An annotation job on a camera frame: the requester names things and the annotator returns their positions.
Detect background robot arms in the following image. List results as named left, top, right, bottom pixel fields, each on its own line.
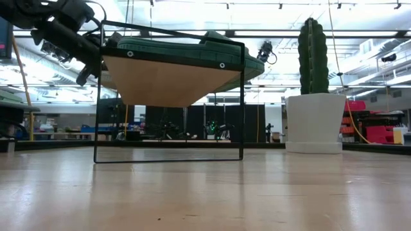
left=153, top=119, right=234, bottom=142

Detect white faceted plant pot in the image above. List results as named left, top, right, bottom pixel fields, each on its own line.
left=284, top=92, right=347, bottom=155

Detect black partition screen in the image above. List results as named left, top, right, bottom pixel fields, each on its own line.
left=144, top=103, right=267, bottom=144

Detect red storage bins rack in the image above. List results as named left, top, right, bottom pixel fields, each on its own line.
left=339, top=100, right=408, bottom=145

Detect black hanging camera device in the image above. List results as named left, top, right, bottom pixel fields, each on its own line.
left=256, top=40, right=277, bottom=65

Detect green rubber slide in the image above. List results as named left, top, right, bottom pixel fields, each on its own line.
left=116, top=30, right=266, bottom=93

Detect green cactus plant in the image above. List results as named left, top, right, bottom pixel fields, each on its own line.
left=297, top=17, right=330, bottom=96

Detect small yellow box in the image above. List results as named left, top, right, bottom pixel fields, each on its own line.
left=392, top=126, right=405, bottom=145

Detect computer monitor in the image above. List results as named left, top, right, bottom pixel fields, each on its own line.
left=0, top=17, right=14, bottom=60

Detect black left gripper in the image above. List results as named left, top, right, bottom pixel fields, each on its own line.
left=75, top=30, right=125, bottom=87

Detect black aluminium rig frame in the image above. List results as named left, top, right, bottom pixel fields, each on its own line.
left=14, top=140, right=411, bottom=156

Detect black background monitor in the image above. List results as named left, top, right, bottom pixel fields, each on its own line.
left=98, top=97, right=136, bottom=124

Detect yellow hanging cable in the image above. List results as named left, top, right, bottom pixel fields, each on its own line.
left=327, top=0, right=372, bottom=145

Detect wooden shelf black metal frame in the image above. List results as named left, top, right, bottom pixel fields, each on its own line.
left=93, top=19, right=247, bottom=164

